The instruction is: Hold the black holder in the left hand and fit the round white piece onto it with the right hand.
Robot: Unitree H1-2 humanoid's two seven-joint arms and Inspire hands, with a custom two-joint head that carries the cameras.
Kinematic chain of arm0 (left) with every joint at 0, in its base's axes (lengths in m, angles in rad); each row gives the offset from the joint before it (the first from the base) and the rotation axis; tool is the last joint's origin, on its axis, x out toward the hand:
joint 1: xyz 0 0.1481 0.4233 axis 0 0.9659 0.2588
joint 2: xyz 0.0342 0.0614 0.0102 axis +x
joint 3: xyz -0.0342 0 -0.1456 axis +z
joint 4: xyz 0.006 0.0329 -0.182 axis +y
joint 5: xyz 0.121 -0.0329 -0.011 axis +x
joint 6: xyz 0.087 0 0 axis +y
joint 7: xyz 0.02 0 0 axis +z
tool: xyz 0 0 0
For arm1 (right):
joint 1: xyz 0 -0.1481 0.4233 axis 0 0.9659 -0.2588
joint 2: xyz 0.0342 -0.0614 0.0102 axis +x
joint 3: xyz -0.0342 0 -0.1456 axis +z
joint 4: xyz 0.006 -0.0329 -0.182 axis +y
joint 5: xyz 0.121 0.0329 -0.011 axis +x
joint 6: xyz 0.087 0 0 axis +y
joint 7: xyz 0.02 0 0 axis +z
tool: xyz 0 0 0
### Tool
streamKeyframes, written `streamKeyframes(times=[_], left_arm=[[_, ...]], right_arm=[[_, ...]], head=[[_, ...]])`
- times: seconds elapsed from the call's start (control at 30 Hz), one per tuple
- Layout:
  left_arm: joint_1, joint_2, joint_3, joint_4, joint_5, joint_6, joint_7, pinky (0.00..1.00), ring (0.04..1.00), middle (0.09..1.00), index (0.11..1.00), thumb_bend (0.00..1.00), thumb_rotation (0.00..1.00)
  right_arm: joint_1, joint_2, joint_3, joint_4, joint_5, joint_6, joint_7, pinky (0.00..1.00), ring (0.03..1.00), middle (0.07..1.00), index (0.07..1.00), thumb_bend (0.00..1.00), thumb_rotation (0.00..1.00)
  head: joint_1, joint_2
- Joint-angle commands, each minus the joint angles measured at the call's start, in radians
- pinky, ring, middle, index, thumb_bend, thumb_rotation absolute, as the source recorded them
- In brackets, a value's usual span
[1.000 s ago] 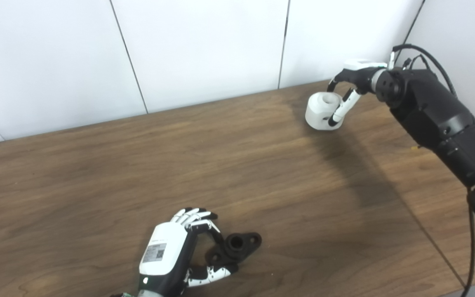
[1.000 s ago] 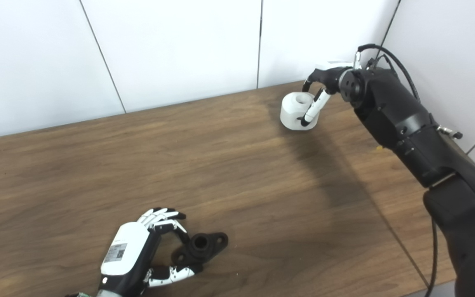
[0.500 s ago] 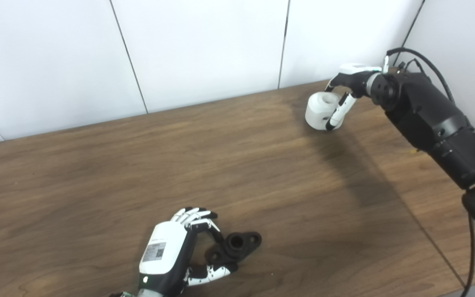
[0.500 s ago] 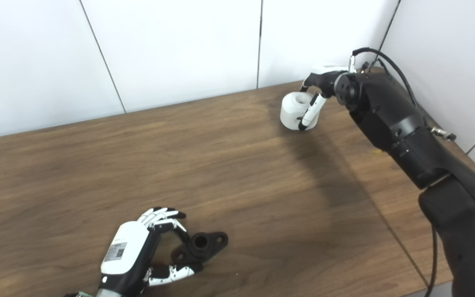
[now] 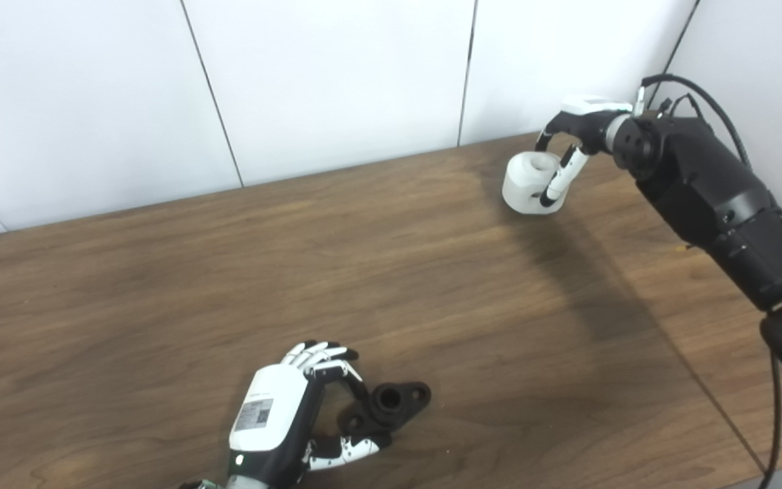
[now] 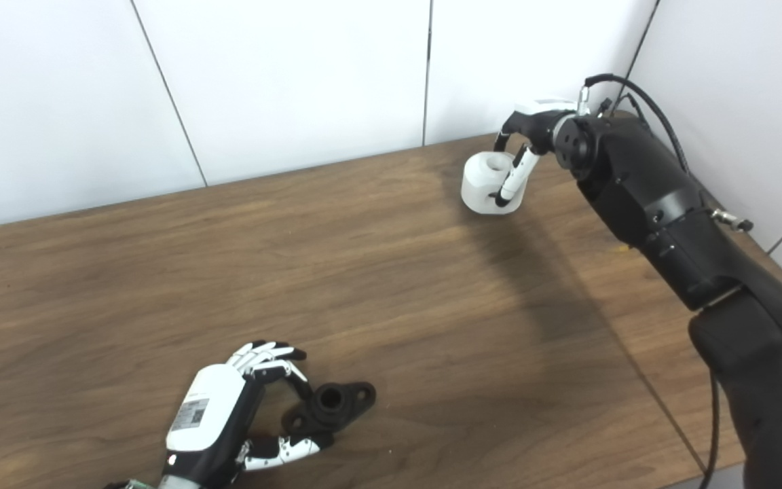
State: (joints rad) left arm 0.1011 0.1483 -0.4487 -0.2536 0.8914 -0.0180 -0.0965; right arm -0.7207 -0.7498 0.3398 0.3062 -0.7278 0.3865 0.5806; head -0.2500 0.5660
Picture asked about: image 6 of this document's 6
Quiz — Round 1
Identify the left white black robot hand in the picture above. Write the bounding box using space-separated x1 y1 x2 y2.
160 340 334 486

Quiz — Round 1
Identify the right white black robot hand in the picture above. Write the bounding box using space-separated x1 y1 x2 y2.
493 99 578 208

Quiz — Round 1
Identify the round white piece with holes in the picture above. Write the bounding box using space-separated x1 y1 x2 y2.
461 152 527 215

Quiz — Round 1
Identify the black flanged holder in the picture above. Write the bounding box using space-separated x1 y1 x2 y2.
281 382 377 435

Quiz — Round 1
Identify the silver connector plug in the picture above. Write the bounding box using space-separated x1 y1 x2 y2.
710 207 753 232

